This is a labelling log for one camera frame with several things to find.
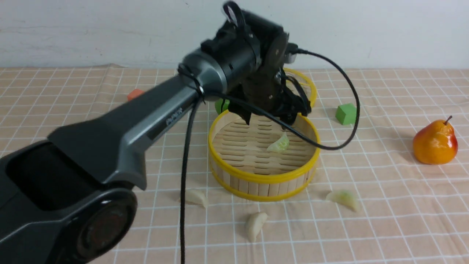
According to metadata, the green toy watermelon ball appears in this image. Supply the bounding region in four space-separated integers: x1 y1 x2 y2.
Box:
215 98 230 115

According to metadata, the bamboo steamer tray yellow rim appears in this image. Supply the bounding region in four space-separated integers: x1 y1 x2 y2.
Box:
208 111 320 202

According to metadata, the green tinted dumpling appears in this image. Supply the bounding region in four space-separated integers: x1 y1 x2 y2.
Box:
325 190 359 212
266 132 290 153

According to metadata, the white dumpling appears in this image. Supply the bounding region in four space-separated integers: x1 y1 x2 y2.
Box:
185 189 209 209
245 212 268 243

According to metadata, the orange yellow toy pear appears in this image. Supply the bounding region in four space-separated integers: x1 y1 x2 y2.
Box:
413 115 458 165

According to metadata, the woven bamboo steamer lid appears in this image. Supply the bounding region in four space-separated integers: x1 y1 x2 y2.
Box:
284 67 318 107

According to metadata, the green foam cube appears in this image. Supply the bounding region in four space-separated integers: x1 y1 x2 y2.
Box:
335 103 357 125

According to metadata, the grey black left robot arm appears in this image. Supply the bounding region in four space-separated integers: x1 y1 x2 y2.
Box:
0 10 288 264

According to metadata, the black camera cable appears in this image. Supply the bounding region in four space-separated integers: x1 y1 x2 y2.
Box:
179 1 361 264

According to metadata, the checked peach tablecloth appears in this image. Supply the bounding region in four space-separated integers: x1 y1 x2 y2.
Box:
0 65 469 264

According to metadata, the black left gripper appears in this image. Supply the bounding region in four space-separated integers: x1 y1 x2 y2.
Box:
228 33 311 125

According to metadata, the orange foam cube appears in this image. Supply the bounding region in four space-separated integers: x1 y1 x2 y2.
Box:
127 89 145 101

